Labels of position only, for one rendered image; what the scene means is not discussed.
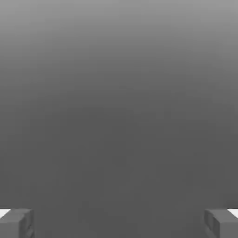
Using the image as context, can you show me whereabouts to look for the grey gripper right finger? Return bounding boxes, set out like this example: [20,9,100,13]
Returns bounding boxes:
[204,208,238,238]

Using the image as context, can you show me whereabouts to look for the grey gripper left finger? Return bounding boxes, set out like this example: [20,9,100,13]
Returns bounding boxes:
[0,208,35,238]

